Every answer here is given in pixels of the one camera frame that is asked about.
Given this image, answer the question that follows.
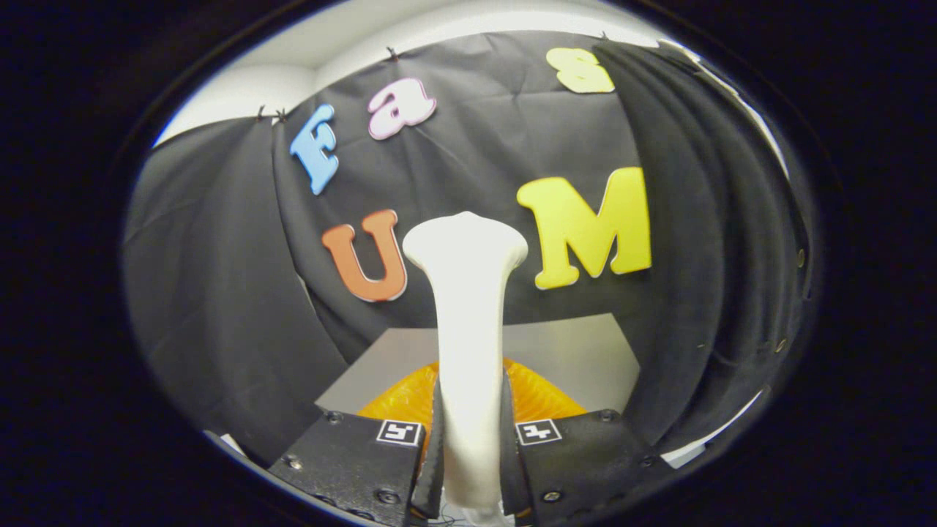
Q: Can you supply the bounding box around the black jacket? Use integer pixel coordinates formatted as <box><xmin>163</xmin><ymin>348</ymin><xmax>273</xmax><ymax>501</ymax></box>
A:
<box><xmin>597</xmin><ymin>40</ymin><xmax>815</xmax><ymax>451</ymax></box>

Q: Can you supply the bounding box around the white garment steamer head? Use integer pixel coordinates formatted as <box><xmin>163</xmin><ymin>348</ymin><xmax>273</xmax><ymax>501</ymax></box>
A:
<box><xmin>403</xmin><ymin>211</ymin><xmax>529</xmax><ymax>513</ymax></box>

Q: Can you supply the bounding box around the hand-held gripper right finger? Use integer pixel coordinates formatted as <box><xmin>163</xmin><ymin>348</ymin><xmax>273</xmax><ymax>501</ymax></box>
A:
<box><xmin>500</xmin><ymin>359</ymin><xmax>678</xmax><ymax>524</ymax></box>

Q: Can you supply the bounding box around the black backdrop cloth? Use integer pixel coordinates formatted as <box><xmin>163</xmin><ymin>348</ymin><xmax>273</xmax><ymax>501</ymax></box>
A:
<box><xmin>121</xmin><ymin>31</ymin><xmax>817</xmax><ymax>466</ymax></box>

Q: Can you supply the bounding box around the grey cabinet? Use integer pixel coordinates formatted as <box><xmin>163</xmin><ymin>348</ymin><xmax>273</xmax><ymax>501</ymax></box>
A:
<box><xmin>316</xmin><ymin>313</ymin><xmax>641</xmax><ymax>414</ymax></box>

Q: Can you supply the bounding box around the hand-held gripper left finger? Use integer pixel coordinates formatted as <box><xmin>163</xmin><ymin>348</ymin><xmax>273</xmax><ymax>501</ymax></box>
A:
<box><xmin>267</xmin><ymin>360</ymin><xmax>447</xmax><ymax>527</ymax></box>

